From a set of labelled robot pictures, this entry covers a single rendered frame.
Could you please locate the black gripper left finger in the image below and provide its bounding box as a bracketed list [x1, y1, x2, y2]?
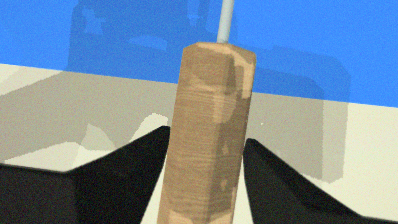
[0, 125, 170, 224]

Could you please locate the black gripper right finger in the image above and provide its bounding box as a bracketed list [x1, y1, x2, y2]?
[243, 138, 398, 224]

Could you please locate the wooden-handled tool with grey metal shaft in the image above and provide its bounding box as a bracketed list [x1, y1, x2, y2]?
[157, 0, 256, 224]

